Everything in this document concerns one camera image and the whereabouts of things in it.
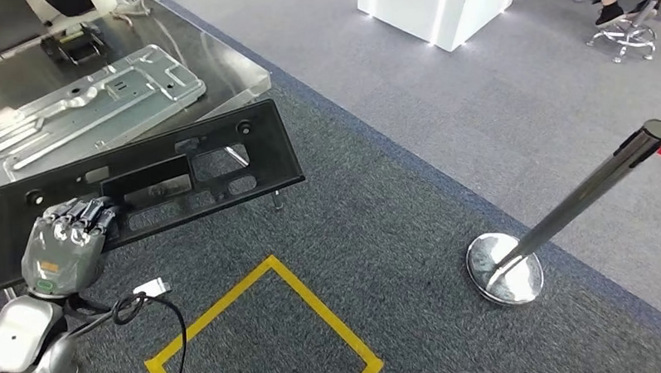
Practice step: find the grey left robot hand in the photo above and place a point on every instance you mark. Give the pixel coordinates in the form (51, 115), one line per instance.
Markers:
(63, 255)

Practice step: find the white lit pedestal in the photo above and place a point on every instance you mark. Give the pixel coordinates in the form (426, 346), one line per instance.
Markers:
(440, 11)

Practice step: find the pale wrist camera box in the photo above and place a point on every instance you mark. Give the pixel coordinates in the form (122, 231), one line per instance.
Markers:
(152, 287)

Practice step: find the black plastic panel part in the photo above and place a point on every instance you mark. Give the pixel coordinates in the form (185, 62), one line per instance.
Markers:
(274, 154)

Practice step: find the silver metal fixture plate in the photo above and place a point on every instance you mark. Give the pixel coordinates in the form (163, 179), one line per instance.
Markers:
(113, 99)

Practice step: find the chrome barrier stanchion post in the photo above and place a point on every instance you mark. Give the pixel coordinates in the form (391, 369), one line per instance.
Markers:
(583, 193)

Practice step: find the chrome stool base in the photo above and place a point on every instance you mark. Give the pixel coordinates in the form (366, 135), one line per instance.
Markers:
(627, 32)

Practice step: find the black case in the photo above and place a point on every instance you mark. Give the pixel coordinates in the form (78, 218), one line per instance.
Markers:
(68, 5)

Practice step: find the stainless steel workbench table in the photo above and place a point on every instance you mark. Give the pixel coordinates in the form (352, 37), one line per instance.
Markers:
(216, 63)

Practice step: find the person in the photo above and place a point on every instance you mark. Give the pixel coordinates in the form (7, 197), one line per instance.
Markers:
(609, 13)

